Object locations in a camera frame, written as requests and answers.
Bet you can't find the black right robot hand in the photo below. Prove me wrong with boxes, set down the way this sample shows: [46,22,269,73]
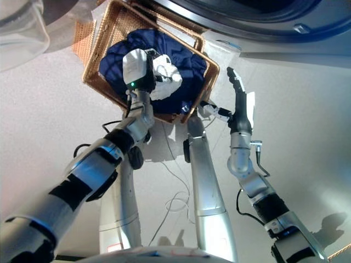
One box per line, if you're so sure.
[199,66,256,134]

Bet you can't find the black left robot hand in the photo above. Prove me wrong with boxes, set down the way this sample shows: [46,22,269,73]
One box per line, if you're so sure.
[122,48,176,93]

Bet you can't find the white garment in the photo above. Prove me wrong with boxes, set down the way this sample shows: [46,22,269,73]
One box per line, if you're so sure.
[149,54,184,101]

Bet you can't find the brown wicker laundry basket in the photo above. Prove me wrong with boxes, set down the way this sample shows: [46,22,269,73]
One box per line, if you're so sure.
[71,0,221,125]

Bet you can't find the grey front-load washing machine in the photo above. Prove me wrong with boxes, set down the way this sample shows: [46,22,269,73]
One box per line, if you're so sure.
[131,0,351,67]

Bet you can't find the navy blue garment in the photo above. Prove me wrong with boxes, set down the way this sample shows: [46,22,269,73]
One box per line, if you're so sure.
[99,29,208,116]

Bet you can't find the silver right robot leg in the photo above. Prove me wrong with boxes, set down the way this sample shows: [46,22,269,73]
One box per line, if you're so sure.
[183,111,239,262]

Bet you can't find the silver robot legs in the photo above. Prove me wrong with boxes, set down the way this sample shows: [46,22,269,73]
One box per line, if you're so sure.
[148,122,218,247]

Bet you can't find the round glass washer door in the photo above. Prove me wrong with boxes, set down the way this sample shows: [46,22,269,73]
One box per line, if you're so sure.
[0,0,108,72]

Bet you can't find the robot torso front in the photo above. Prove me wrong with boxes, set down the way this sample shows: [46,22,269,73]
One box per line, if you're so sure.
[54,245,220,263]

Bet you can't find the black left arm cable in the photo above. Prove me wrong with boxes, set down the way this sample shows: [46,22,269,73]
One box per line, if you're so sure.
[73,92,134,158]

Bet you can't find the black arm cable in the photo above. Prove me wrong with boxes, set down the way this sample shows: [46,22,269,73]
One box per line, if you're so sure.
[73,92,134,158]
[236,140,271,226]

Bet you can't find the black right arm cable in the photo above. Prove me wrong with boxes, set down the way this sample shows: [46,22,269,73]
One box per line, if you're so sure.
[236,140,271,226]

